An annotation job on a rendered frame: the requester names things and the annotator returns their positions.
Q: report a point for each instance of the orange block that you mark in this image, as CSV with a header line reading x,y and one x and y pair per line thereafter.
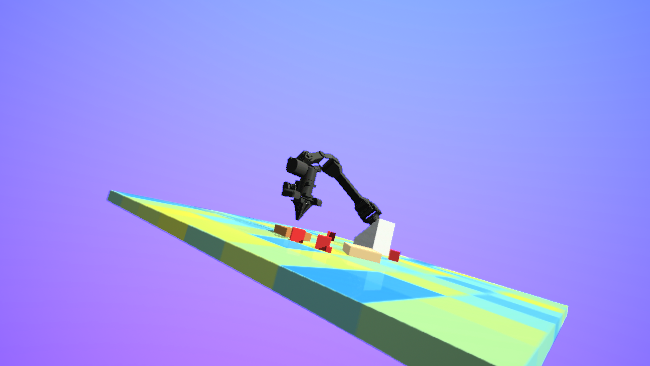
x,y
286,231

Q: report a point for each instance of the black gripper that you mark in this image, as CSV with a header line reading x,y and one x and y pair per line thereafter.
x,y
303,198

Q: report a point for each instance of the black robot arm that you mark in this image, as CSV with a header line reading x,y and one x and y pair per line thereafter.
x,y
301,167

